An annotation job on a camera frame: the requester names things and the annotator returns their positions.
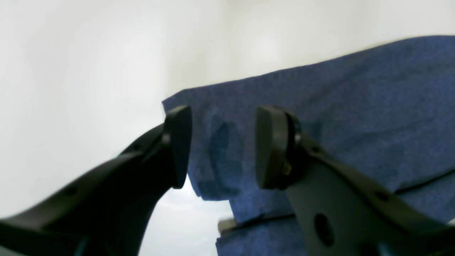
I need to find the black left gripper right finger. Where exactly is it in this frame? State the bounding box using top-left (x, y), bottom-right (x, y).
top-left (256, 106), bottom-right (454, 256)

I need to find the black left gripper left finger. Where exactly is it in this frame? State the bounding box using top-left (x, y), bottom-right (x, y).
top-left (0, 105), bottom-right (192, 256)

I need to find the dark blue t-shirt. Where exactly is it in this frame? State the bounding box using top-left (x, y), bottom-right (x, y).
top-left (162, 36), bottom-right (455, 256)

